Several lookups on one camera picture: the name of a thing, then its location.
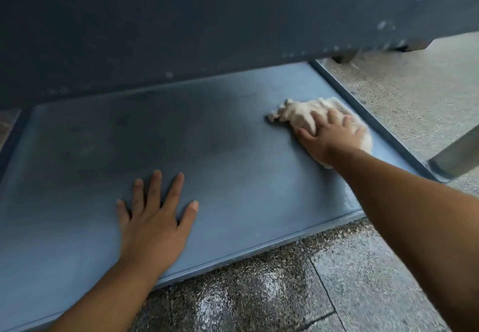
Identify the person's left hand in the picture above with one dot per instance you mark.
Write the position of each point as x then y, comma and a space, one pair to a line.
153, 231

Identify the person's right hand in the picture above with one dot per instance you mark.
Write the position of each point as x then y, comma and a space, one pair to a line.
331, 137

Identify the white cleaning cloth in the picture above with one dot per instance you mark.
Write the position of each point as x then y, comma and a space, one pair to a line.
303, 113

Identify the blue plastic cart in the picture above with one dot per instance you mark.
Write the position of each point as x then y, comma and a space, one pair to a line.
224, 156

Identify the person's right forearm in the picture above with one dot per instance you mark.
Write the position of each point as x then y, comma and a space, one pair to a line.
415, 223

